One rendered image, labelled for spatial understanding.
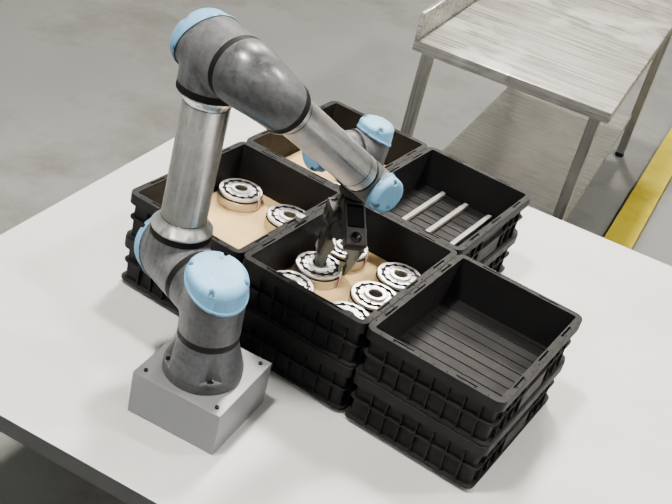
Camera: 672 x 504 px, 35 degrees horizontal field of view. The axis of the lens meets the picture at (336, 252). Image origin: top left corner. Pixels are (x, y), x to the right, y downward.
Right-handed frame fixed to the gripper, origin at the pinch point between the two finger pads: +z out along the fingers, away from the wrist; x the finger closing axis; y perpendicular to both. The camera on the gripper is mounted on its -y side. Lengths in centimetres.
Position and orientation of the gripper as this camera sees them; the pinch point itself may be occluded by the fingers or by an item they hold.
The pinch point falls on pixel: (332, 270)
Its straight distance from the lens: 230.8
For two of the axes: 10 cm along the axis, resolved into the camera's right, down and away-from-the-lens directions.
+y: -2.0, -5.7, 8.0
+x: -9.4, -1.2, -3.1
